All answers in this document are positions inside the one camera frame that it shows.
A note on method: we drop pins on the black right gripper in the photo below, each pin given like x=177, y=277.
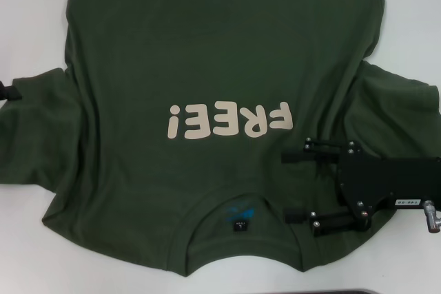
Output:
x=379, y=180

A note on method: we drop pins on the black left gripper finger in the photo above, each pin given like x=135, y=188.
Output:
x=8, y=92

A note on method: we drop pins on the dark green FREE t-shirt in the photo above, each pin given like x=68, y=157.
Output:
x=220, y=49

